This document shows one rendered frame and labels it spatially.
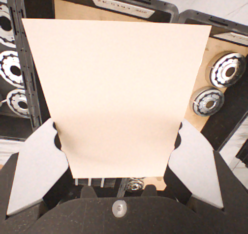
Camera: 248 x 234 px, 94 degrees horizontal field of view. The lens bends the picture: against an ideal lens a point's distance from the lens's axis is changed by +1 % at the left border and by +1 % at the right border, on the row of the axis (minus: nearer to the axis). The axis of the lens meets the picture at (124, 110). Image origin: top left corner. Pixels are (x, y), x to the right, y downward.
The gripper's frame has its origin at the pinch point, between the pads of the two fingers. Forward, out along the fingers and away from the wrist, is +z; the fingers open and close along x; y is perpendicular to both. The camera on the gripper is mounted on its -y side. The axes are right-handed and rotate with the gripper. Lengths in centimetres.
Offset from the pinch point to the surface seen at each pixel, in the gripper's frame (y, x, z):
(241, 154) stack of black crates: 78, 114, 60
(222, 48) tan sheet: -6.9, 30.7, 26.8
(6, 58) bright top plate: -3.0, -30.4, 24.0
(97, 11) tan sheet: -14.2, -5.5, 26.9
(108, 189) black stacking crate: 63, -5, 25
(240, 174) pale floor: 190, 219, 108
